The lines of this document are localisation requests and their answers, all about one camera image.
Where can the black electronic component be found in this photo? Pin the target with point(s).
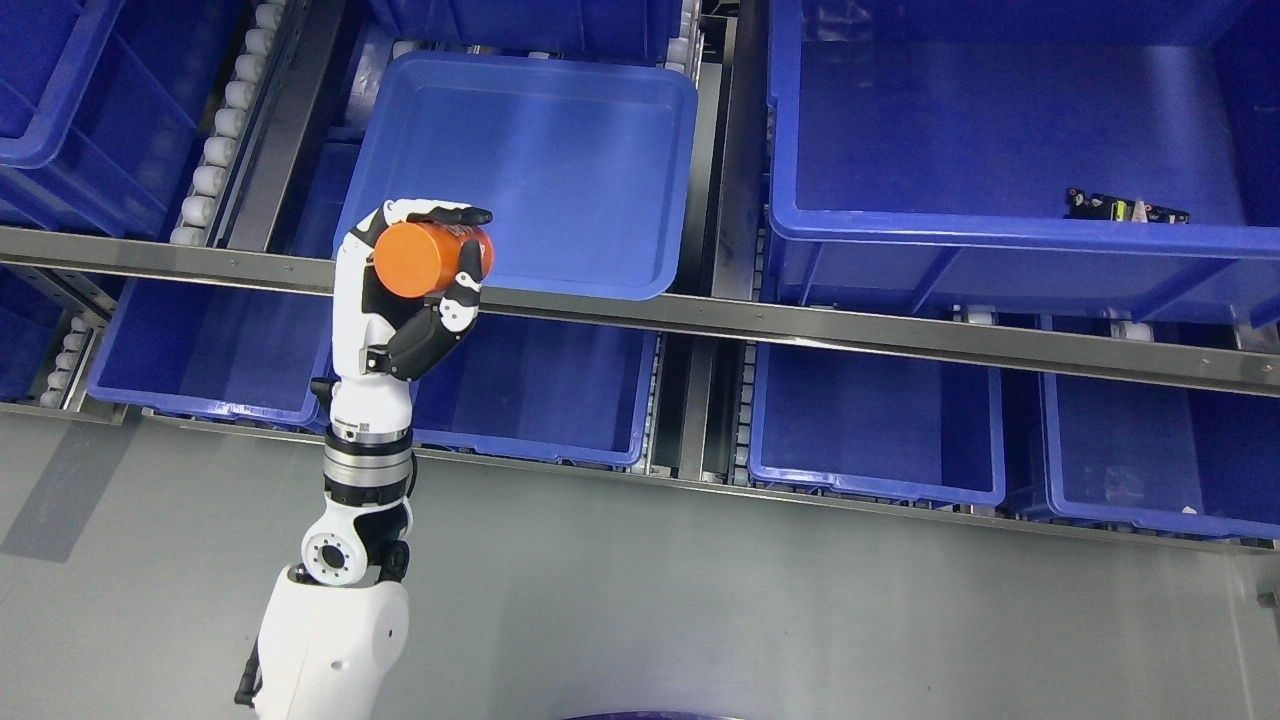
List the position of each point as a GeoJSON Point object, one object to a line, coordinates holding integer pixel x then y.
{"type": "Point", "coordinates": [1109, 208]}

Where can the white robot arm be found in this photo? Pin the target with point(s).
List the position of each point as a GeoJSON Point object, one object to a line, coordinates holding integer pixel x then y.
{"type": "Point", "coordinates": [337, 619]}

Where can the blue bin lower left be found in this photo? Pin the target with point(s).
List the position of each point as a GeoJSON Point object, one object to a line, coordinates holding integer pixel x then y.
{"type": "Point", "coordinates": [214, 352]}

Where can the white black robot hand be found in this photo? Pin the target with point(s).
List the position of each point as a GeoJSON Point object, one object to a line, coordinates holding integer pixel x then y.
{"type": "Point", "coordinates": [378, 335]}

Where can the blue bin lower middle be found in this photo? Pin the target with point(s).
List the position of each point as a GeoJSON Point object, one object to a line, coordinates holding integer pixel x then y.
{"type": "Point", "coordinates": [541, 390]}

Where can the blue bin lower right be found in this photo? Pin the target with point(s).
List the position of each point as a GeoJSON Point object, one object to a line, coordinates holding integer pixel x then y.
{"type": "Point", "coordinates": [901, 429]}

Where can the white roller track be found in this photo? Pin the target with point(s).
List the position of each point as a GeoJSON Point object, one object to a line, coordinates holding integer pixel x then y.
{"type": "Point", "coordinates": [234, 120]}

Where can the shallow blue tray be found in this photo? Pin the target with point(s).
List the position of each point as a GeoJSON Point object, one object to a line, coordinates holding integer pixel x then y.
{"type": "Point", "coordinates": [584, 166]}

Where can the large blue bin right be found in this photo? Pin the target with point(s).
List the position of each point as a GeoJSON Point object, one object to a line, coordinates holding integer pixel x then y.
{"type": "Point", "coordinates": [922, 150]}

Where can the blue bin far right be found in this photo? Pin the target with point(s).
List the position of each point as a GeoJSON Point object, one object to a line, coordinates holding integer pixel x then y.
{"type": "Point", "coordinates": [1173, 461]}

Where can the blue bin upper left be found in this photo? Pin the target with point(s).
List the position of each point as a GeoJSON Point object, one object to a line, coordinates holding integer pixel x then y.
{"type": "Point", "coordinates": [100, 107]}

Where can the orange cylindrical capacitor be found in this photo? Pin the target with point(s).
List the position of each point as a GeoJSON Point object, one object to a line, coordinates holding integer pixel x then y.
{"type": "Point", "coordinates": [417, 259]}

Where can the blue bin top centre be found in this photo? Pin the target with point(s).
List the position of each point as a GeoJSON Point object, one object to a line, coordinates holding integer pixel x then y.
{"type": "Point", "coordinates": [593, 30]}

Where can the steel shelf rail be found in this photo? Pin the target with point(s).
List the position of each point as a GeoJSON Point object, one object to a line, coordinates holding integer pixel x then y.
{"type": "Point", "coordinates": [1214, 369]}

